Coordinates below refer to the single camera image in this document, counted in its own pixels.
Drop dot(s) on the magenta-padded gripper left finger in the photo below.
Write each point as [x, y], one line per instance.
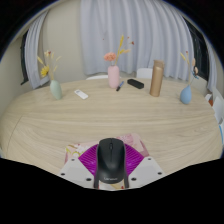
[76, 168]

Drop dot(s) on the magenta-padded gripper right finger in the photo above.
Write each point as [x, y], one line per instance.
[145, 168]

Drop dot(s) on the black computer mouse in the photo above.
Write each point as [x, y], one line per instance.
[110, 160]

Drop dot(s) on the cartoon dog print mouse pad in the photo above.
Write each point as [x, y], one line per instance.
[134, 139]

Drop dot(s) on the small white remote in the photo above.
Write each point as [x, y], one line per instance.
[81, 94]

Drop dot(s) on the green vase with yellow flowers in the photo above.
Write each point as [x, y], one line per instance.
[56, 90]

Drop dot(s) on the blue vase with dried flowers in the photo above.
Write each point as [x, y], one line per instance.
[186, 95]

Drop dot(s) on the small black box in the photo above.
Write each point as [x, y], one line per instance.
[135, 83]

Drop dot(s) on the dark marker pen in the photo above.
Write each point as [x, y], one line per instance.
[119, 86]

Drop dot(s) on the gold metal bottle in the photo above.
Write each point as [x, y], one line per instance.
[156, 80]

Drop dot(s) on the white chair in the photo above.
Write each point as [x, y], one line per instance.
[144, 73]

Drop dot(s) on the white and blue chairs group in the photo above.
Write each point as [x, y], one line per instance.
[218, 106]

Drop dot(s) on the pink vase with dried flowers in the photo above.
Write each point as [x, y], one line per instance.
[113, 76]

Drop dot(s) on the narrow white curtain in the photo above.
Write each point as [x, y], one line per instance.
[33, 53]
[211, 70]

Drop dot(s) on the dark window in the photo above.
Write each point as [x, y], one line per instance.
[199, 50]
[23, 60]

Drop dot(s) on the wide white curtain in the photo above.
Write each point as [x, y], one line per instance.
[146, 30]

